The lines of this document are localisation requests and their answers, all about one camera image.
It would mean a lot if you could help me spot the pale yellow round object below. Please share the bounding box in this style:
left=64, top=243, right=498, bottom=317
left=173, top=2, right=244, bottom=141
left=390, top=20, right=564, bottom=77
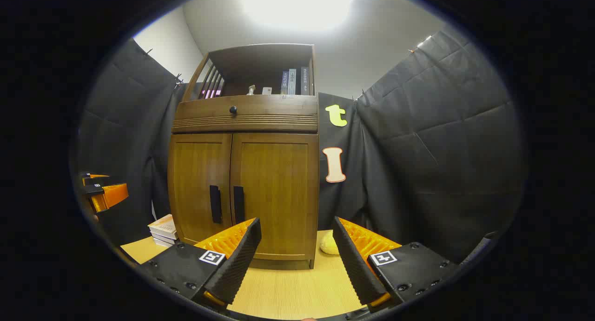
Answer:
left=319, top=230, right=340, bottom=255

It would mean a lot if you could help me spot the black backdrop cloth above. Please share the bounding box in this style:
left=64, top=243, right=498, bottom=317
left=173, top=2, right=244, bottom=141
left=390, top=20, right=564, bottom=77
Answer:
left=74, top=30, right=528, bottom=266

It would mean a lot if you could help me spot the grey braided cable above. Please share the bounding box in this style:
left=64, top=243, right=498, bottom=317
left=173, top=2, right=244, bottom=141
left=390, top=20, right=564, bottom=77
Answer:
left=460, top=232, right=499, bottom=266

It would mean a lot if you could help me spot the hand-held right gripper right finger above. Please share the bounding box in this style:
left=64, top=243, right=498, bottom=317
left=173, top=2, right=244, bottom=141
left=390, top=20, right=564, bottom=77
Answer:
left=331, top=216, right=462, bottom=313

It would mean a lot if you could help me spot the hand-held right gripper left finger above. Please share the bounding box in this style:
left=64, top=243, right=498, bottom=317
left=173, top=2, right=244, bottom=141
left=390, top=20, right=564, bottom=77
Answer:
left=136, top=217, right=262, bottom=308

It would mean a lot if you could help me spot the wooden double-door shoe cabinet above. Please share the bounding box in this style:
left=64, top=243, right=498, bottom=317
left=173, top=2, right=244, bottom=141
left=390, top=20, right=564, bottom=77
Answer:
left=167, top=43, right=320, bottom=269

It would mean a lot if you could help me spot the white and orange book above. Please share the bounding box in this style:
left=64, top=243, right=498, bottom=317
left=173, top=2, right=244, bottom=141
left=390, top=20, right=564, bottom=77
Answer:
left=148, top=214, right=178, bottom=240

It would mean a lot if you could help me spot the wooden drawer with black knob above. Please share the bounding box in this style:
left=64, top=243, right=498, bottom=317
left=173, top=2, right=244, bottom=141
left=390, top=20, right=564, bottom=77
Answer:
left=173, top=95, right=319, bottom=133

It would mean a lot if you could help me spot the wooden cabinet door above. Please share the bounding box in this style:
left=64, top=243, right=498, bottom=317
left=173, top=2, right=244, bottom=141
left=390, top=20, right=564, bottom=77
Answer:
left=230, top=133, right=319, bottom=261
left=168, top=133, right=233, bottom=245

